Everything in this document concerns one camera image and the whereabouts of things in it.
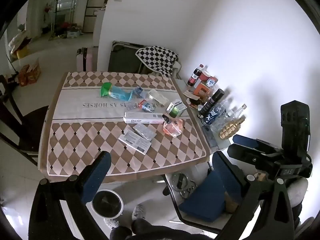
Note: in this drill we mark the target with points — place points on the pink suitcase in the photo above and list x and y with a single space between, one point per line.
83 60

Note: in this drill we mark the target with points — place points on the pile of stuffed bags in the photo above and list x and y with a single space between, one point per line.
18 42

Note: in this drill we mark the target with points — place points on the green teal plastic bag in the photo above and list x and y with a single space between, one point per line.
107 88

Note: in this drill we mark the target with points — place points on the coat rack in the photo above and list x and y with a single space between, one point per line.
55 10

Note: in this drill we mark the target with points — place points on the long white toothpaste box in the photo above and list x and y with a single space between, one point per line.
142 118

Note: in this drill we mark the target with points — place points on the brown white checkered tablecloth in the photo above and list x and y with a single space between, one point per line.
87 135

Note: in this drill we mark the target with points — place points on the blue clear plastic package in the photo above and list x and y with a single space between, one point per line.
138 93

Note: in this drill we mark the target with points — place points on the red paper cup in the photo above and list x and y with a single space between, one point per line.
205 76

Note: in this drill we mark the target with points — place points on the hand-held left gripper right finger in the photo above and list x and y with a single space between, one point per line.
232 182

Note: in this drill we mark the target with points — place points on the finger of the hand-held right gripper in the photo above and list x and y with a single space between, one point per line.
250 142
245 156

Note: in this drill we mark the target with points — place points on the orange box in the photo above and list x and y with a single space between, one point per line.
201 89

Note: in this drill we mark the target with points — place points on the brown box with blue label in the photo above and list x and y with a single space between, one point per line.
212 81

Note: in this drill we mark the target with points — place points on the plastic water bottle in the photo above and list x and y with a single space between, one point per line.
213 113

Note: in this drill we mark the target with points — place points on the black white checkered cloth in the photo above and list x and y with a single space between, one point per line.
157 57

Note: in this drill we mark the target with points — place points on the dark brown door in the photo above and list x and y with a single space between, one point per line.
96 7

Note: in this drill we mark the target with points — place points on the silver blister pack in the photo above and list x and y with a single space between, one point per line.
143 132

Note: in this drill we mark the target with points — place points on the white chair with black frame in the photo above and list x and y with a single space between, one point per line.
173 191

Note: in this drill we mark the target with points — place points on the white printed leaflet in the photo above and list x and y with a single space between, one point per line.
133 141

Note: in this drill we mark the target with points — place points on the gold grenade-shaped bottle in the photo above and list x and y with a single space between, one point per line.
228 130

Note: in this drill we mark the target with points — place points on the green white box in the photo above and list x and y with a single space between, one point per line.
176 110

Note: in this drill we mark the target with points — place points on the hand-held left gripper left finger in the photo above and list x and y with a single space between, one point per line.
96 175

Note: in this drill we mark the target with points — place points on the clear plastic blister tray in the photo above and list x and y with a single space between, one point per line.
155 95

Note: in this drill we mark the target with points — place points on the cola bottle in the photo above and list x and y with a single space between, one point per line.
193 77

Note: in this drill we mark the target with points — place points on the black spray can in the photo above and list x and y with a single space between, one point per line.
212 101

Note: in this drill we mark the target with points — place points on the blue cushion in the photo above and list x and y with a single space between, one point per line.
200 202

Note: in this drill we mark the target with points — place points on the clear glass bottle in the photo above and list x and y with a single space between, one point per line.
232 115

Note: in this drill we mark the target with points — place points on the small wooden block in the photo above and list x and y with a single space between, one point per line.
260 176

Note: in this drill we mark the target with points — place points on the orange cardboard boxes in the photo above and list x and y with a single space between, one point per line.
30 73

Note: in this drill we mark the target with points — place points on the pink clear plastic wrapper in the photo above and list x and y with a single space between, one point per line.
173 128

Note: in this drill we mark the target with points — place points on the dark wooden chair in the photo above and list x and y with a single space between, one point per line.
32 125

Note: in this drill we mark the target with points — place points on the black trash bin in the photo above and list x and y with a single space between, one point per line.
107 202

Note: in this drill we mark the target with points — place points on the grey fuzzy slipper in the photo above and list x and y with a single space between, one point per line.
138 211
111 223

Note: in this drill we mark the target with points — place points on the metal weight plates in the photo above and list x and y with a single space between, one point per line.
181 181

